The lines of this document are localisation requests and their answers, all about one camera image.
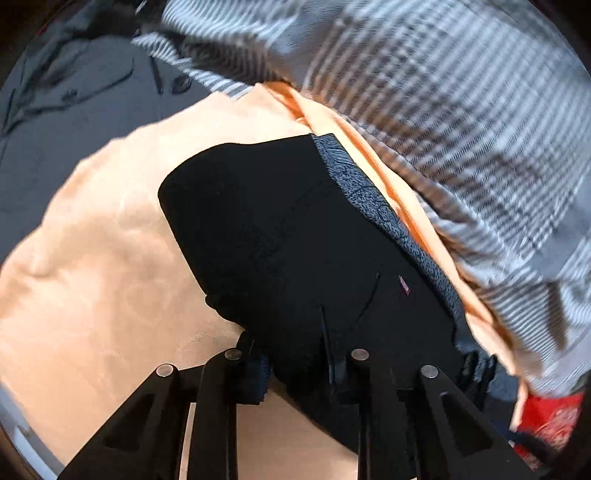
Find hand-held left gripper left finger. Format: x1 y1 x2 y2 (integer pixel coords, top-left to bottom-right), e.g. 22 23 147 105
60 331 271 480

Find grey striped duvet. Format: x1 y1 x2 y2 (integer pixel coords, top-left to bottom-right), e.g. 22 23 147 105
131 0 591 401

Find dark grey button shirt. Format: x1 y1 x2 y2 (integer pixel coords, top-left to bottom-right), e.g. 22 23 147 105
0 0 242 234

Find orange bed sheet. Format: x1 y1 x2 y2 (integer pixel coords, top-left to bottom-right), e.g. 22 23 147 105
0 80 532 480

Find black pants with blue stripes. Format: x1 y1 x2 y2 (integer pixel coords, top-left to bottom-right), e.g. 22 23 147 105
157 133 498 459

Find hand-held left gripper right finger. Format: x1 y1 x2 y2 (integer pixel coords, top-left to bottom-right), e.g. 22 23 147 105
318 305 540 480

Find red embroidered cushion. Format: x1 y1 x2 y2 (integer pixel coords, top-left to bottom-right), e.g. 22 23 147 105
509 389 583 449

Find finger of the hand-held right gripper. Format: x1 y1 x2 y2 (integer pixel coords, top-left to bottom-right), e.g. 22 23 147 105
459 351 498 398

